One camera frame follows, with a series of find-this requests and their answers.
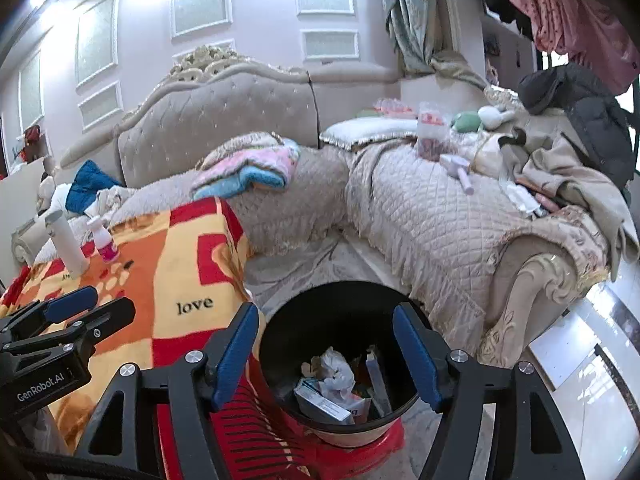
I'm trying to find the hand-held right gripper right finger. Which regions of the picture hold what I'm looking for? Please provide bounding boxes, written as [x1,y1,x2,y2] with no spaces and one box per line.
[392,302,586,480]

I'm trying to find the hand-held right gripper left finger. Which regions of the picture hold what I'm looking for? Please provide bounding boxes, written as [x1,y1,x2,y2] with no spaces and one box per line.
[75,301,261,480]

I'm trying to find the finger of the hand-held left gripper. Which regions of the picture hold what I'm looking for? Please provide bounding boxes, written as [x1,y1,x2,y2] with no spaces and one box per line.
[62,297,137,356]
[0,286,99,346]

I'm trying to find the iridescent carton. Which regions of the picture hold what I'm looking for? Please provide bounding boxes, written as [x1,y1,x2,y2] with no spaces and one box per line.
[364,349,395,418]

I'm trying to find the black trash bin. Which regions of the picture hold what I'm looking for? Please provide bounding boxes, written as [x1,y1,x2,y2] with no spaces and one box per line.
[257,281,436,448]

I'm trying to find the long white medicine box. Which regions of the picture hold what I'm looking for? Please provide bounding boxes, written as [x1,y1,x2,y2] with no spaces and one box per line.
[294,379,357,426]

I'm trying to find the white thermos bottle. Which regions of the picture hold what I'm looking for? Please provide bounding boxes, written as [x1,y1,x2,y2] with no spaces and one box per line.
[42,210,90,279]

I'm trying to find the white pill bottle pink label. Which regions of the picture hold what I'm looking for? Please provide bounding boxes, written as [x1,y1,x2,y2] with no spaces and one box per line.
[86,215,119,263]

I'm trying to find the red orange printed blanket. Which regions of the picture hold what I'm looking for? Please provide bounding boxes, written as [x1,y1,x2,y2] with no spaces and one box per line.
[0,195,321,480]

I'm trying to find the red plastic stool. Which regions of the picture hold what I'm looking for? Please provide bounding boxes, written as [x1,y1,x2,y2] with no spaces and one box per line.
[300,416,406,480]

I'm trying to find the white cloth bundle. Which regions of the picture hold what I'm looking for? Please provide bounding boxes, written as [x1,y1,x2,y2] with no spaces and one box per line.
[47,182,76,213]

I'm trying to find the beige crumpled garment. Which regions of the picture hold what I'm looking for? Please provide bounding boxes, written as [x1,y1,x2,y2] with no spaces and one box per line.
[85,185,146,226]

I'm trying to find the blue puffer jacket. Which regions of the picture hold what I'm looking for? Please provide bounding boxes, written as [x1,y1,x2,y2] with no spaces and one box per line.
[65,160,123,213]

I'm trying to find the white cabinet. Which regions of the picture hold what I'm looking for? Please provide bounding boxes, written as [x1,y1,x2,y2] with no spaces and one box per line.
[0,155,56,241]

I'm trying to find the white board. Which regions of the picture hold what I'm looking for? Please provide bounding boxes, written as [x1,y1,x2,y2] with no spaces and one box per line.
[530,285,640,391]

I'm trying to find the light blue folded blanket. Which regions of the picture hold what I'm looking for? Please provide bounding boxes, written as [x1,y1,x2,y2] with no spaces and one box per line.
[200,165,291,200]

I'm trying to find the pink white toy hammer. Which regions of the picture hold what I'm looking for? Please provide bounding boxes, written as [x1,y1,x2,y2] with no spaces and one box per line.
[439,154,476,194]

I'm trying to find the white folded cloth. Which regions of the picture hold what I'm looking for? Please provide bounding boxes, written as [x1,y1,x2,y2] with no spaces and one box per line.
[505,182,541,218]

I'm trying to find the pink folded blanket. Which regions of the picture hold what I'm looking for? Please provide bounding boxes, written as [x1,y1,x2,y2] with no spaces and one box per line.
[192,132,302,200]

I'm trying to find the beige woven bag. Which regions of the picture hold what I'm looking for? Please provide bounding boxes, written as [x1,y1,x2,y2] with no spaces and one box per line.
[472,135,518,178]

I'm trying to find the clear bag of snacks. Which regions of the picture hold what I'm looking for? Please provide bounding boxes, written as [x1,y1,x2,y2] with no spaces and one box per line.
[416,101,451,161]

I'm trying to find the white pillow with trim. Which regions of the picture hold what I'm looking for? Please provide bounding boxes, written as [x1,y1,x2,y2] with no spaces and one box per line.
[319,119,421,151]

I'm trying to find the beige tufted sofa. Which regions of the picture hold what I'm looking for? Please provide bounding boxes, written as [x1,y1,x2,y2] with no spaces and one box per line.
[10,45,626,361]

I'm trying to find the beige coat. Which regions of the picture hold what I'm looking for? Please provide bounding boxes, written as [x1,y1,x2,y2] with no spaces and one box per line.
[515,132,640,281]

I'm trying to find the green plush toy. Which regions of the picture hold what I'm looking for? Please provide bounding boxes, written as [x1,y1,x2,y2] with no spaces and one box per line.
[451,111,483,133]

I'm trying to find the pink packets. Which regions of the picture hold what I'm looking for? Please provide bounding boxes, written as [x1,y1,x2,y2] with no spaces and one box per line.
[372,97,418,118]

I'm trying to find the white plush toy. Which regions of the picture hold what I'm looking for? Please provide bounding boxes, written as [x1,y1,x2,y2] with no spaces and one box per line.
[477,105,516,128]

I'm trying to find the black puffer jacket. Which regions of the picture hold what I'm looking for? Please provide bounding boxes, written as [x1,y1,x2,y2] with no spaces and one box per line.
[517,62,636,191]

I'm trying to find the pale green patterned curtain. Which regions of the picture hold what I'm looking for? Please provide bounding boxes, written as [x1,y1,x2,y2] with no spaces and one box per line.
[377,0,486,91]

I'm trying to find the pink hanging garment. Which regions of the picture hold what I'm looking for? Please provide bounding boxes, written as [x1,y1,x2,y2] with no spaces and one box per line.
[502,0,640,93]

